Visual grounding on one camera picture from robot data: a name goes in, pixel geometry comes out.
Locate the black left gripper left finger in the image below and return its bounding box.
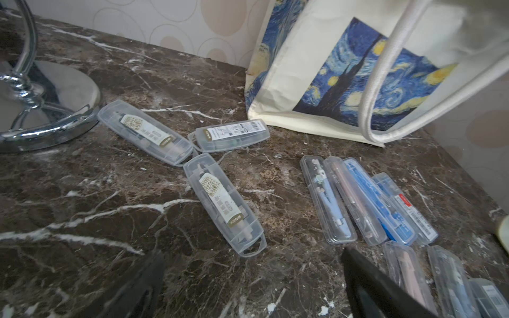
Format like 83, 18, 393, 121
75, 250, 165, 317

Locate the pink compass case upper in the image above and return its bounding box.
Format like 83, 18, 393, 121
324, 156, 388, 246

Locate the clear compass case right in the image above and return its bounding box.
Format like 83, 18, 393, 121
469, 278, 509, 318

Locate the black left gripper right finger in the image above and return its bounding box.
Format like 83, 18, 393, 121
341, 247, 436, 317

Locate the cream canvas tote bag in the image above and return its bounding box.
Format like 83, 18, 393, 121
245, 1, 508, 147

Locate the clear case near rack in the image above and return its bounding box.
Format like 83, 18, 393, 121
98, 99, 198, 167

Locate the red label clear case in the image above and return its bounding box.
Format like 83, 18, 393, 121
372, 172, 438, 245

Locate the pink compass clear case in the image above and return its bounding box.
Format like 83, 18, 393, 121
383, 241, 437, 315

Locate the blue compass clear case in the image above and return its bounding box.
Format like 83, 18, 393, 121
343, 158, 417, 246

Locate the light blue compass case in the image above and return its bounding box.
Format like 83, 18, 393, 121
300, 155, 357, 245

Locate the gold label clear case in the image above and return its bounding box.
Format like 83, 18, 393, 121
183, 153, 267, 258

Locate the long barcode clear case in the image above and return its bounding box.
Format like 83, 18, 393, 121
188, 119, 270, 153

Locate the chrome wire cup rack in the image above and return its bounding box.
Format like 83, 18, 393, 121
1, 1, 102, 153

